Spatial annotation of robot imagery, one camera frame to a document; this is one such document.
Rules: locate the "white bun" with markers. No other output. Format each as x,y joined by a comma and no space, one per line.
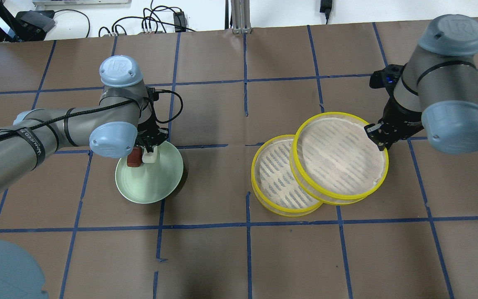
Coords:
150,158

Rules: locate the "black power adapter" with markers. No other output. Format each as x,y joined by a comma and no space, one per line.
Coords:
180,22

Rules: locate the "aluminium frame post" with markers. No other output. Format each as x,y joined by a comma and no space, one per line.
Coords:
240,16

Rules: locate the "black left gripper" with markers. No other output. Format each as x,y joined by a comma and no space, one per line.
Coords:
147,132

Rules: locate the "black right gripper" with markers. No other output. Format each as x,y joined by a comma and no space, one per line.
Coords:
397,117

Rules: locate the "light green bowl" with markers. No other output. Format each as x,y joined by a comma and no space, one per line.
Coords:
151,182

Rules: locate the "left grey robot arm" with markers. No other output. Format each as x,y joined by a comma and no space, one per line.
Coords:
123,121

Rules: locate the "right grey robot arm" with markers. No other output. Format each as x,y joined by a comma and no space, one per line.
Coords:
435,91

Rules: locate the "yellow steamer layer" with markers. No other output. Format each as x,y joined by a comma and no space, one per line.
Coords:
334,161
273,182

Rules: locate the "black plug top right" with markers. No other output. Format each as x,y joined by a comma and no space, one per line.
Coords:
326,7

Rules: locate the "black device top left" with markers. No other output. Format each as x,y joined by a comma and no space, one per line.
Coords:
26,26

